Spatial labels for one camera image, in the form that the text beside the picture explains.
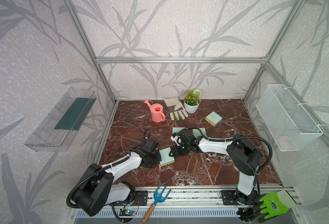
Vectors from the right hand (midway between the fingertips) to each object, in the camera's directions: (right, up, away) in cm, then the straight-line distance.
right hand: (169, 154), depth 87 cm
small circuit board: (-20, -25, -17) cm, 36 cm away
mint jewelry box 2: (+33, +22, +18) cm, 44 cm away
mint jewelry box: (-2, -2, -3) cm, 4 cm away
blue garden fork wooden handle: (-6, -19, -13) cm, 24 cm away
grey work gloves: (+6, +28, +25) cm, 38 cm away
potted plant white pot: (+16, +35, +14) cm, 41 cm away
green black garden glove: (+54, -21, -17) cm, 60 cm away
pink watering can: (-9, +25, +13) cm, 30 cm away
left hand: (-5, -3, 0) cm, 6 cm away
